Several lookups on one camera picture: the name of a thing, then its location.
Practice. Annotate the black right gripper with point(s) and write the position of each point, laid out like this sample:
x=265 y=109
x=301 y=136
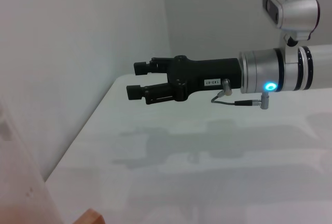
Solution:
x=207 y=73

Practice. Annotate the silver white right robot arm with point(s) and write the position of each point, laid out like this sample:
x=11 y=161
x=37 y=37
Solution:
x=285 y=71

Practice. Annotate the wooden dispenser stand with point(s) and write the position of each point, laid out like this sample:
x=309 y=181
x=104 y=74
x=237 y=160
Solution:
x=89 y=217

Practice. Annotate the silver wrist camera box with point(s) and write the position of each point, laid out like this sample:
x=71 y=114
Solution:
x=293 y=8

